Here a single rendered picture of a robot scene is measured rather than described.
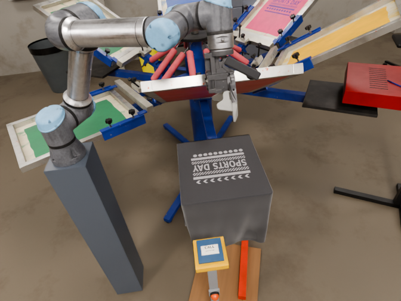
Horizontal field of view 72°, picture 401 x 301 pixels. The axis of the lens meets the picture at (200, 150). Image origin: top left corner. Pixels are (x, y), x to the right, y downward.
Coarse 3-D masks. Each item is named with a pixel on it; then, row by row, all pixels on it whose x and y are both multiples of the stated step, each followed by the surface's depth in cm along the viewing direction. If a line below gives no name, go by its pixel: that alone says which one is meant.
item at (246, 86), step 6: (270, 78) 103; (276, 78) 106; (282, 78) 109; (240, 84) 113; (246, 84) 116; (252, 84) 120; (258, 84) 123; (264, 84) 128; (240, 90) 148; (246, 90) 154; (210, 96) 169
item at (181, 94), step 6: (174, 90) 104; (180, 90) 107; (186, 90) 110; (192, 90) 113; (198, 90) 116; (204, 90) 120; (162, 96) 125; (168, 96) 129; (174, 96) 133; (180, 96) 138; (186, 96) 143; (192, 96) 149; (198, 96) 155; (204, 96) 161
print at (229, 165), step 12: (192, 156) 157; (204, 156) 157; (216, 156) 156; (228, 156) 155; (240, 156) 154; (192, 168) 150; (204, 168) 149; (216, 168) 148; (228, 168) 148; (240, 168) 147; (204, 180) 142; (216, 180) 141
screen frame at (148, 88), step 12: (264, 72) 99; (276, 72) 99; (288, 72) 99; (300, 72) 99; (144, 84) 97; (156, 84) 97; (168, 84) 97; (180, 84) 98; (192, 84) 98; (204, 84) 98; (156, 96) 121
